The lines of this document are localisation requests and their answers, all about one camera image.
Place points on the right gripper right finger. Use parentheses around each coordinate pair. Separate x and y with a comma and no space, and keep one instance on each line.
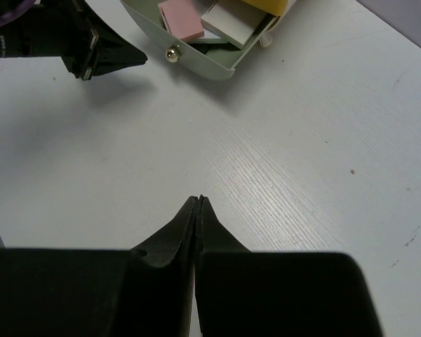
(240,292)

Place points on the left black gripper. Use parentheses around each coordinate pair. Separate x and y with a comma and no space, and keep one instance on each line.
(70,30)

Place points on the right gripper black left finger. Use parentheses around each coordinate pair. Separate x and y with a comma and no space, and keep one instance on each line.
(143,291)

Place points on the pink square palette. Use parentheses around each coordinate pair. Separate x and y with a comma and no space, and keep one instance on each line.
(181,19)

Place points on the grey bottom drawer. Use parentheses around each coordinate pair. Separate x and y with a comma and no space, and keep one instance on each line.
(214,62)

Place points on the white square palette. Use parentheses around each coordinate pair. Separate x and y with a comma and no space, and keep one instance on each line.
(234,21)

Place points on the yellow drawer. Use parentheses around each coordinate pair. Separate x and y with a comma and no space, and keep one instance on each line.
(274,7)

